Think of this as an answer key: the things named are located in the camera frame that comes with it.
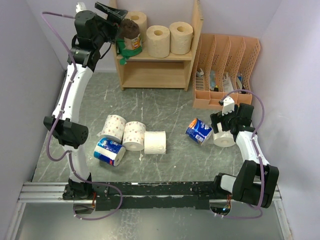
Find papers in organizer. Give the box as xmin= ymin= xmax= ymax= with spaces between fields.
xmin=222 ymin=72 xmax=235 ymax=93

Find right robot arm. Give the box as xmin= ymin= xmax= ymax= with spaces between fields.
xmin=210 ymin=102 xmax=279 ymax=208

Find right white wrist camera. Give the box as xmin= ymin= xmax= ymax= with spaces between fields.
xmin=219 ymin=96 xmax=235 ymax=116

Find aluminium extrusion rail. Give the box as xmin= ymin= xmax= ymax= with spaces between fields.
xmin=17 ymin=181 xmax=283 ymax=202

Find green brown paper roll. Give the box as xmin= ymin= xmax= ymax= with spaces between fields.
xmin=116 ymin=18 xmax=143 ymax=65

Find white item in organizer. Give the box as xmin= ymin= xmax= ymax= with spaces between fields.
xmin=196 ymin=68 xmax=205 ymax=78

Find pink dotted roll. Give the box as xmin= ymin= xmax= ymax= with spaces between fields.
xmin=98 ymin=114 xmax=127 ymax=144
xmin=122 ymin=121 xmax=146 ymax=151

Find plain white roll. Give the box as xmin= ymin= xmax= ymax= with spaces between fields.
xmin=144 ymin=131 xmax=167 ymax=155
xmin=213 ymin=131 xmax=236 ymax=148

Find pink dotted roll right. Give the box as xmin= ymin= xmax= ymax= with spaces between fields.
xmin=122 ymin=121 xmax=146 ymax=151

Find wooden two-tier shelf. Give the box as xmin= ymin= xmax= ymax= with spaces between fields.
xmin=111 ymin=0 xmax=204 ymax=91

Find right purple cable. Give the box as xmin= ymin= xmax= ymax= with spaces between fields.
xmin=218 ymin=89 xmax=266 ymax=220

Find dark items in organizer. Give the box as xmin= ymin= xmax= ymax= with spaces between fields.
xmin=236 ymin=72 xmax=246 ymax=94

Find beige paper roll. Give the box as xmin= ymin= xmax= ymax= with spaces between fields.
xmin=169 ymin=21 xmax=193 ymax=55
xmin=125 ymin=11 xmax=148 ymax=43
xmin=146 ymin=25 xmax=171 ymax=59

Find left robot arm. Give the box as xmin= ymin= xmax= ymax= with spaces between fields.
xmin=43 ymin=2 xmax=128 ymax=200

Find purple cable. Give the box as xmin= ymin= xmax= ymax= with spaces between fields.
xmin=218 ymin=89 xmax=266 ymax=220
xmin=40 ymin=11 xmax=124 ymax=221

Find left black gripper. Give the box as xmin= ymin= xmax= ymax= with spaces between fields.
xmin=96 ymin=1 xmax=131 ymax=49

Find blue roll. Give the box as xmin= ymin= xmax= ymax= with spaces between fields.
xmin=185 ymin=118 xmax=213 ymax=145
xmin=93 ymin=137 xmax=126 ymax=167

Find pink dotted roll left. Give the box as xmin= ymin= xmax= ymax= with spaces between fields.
xmin=98 ymin=114 xmax=127 ymax=144

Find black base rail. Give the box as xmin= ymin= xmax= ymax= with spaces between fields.
xmin=62 ymin=180 xmax=231 ymax=211

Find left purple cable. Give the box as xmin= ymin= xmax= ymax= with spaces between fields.
xmin=40 ymin=11 xmax=124 ymax=221

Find orange plastic file organizer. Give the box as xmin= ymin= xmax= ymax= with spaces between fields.
xmin=191 ymin=33 xmax=261 ymax=110

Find blue item in organizer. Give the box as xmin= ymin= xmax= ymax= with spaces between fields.
xmin=209 ymin=70 xmax=219 ymax=92

